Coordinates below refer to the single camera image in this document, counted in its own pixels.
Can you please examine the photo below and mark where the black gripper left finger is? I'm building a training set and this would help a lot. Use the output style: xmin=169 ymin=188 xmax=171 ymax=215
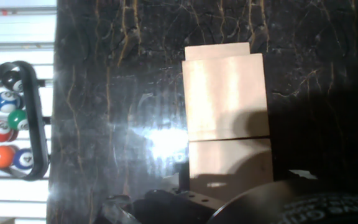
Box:
xmin=133 ymin=161 xmax=227 ymax=224

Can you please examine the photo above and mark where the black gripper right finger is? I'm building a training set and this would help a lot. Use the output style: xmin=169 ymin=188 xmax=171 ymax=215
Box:
xmin=288 ymin=169 xmax=319 ymax=180

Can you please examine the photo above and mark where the large wooden cube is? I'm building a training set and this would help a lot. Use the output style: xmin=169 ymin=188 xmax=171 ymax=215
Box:
xmin=184 ymin=42 xmax=251 ymax=62
xmin=181 ymin=53 xmax=271 ymax=142
xmin=188 ymin=138 xmax=275 ymax=203

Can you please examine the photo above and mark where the dark marble pattern mat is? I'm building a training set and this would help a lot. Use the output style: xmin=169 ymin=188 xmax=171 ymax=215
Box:
xmin=47 ymin=0 xmax=358 ymax=224

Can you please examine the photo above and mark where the blue billiard ball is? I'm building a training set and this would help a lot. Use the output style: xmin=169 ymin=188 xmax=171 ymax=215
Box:
xmin=12 ymin=148 xmax=34 ymax=170
xmin=0 ymin=91 xmax=23 ymax=114

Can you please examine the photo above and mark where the black triangle ball rack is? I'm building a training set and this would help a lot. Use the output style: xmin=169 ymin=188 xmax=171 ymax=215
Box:
xmin=0 ymin=60 xmax=50 ymax=182

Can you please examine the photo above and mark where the green billiard ball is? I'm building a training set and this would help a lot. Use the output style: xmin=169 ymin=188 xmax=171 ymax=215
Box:
xmin=7 ymin=108 xmax=30 ymax=131

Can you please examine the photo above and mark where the orange billiard ball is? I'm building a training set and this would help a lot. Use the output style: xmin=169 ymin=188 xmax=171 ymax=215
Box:
xmin=0 ymin=145 xmax=17 ymax=169

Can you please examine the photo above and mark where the black billiard ball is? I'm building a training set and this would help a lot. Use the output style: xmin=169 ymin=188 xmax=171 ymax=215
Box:
xmin=1 ymin=70 xmax=24 ymax=93

